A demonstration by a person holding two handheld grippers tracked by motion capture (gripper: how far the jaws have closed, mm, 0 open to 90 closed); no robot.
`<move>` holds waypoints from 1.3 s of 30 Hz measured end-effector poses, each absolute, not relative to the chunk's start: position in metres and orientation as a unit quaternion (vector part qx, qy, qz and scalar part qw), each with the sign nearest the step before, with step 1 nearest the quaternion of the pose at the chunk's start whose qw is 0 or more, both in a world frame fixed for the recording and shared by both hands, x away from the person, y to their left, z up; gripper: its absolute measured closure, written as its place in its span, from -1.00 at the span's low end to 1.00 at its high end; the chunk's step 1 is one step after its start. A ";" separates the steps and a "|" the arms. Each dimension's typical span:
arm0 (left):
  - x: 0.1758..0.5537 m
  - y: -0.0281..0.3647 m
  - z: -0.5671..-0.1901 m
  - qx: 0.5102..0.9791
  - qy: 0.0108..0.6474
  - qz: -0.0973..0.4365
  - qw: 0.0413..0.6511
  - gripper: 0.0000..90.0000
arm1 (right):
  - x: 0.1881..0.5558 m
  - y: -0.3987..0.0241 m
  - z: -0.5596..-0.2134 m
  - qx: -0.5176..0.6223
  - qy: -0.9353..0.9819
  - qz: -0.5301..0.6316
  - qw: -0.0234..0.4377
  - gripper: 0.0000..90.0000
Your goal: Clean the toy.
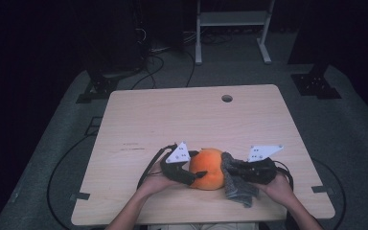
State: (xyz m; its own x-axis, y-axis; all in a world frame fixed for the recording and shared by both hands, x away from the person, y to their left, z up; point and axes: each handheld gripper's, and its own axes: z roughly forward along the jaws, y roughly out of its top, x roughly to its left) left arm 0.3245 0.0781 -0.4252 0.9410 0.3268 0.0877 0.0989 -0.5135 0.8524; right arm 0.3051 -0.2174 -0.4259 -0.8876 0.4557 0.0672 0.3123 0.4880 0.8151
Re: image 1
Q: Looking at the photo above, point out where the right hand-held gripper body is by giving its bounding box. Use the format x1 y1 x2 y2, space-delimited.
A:
241 145 285 185

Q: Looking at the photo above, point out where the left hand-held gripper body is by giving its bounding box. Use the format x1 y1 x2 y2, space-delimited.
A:
159 141 197 187

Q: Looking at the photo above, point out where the orange plush toy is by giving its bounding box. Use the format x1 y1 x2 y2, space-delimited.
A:
188 148 226 192

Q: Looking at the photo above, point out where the grey cloth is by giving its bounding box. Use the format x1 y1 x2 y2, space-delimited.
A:
219 151 260 209

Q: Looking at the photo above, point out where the person's left hand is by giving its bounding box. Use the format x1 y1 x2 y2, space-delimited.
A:
136 168 180 199

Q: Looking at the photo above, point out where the person's right hand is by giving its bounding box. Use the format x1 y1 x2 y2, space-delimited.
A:
254 172 294 208

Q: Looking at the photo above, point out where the black tape strip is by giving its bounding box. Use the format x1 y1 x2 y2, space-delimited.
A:
310 185 335 195
69 192 91 201

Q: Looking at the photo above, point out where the black stand base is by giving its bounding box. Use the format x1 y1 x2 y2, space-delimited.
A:
290 63 343 100
75 71 120 104

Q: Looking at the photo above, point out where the dark equipment cabinet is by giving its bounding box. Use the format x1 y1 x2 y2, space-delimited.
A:
85 0 148 72

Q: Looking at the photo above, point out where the left hand-held gripper black cable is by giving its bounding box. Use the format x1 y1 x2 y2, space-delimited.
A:
136 144 178 190

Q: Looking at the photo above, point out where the hand-held gripper black cable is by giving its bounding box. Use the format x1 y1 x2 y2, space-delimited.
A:
272 159 295 230
136 144 178 190

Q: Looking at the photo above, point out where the right hand-held gripper black cable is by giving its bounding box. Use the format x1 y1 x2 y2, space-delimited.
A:
272 159 295 230

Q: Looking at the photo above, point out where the black floor cable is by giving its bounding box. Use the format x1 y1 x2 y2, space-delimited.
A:
185 50 196 88
310 157 347 230
130 54 166 90
46 133 92 230

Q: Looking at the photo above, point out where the tangle of black cables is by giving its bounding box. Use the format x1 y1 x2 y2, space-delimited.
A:
200 32 233 46

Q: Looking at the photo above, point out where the white metal stand frame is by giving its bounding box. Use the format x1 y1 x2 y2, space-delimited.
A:
195 0 276 66

